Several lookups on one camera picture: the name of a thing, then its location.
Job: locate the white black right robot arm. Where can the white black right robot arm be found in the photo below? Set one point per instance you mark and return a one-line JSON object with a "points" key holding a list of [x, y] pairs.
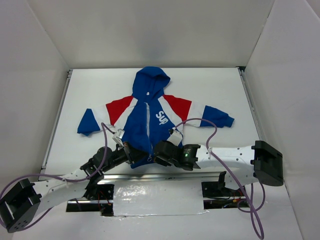
{"points": [[242, 165]]}

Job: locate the blue red white hooded jacket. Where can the blue red white hooded jacket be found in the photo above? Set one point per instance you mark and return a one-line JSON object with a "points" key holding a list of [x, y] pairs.
{"points": [[147, 115]]}

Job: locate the white foil-edged panel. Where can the white foil-edged panel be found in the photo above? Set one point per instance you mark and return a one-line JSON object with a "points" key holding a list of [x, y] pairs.
{"points": [[158, 198]]}

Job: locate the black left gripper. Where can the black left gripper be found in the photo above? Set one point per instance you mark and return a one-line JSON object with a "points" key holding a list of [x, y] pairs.
{"points": [[128, 152]]}

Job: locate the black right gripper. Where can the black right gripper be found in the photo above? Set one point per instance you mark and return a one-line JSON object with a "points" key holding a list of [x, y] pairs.
{"points": [[157, 152]]}

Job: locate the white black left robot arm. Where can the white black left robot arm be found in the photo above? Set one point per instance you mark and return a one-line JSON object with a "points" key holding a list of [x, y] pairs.
{"points": [[24, 199]]}

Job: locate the aluminium table frame rail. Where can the aluminium table frame rail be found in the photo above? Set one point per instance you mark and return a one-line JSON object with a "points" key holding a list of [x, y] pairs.
{"points": [[221, 88]]}

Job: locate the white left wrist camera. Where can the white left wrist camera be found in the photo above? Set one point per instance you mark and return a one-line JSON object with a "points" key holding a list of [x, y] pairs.
{"points": [[117, 136]]}

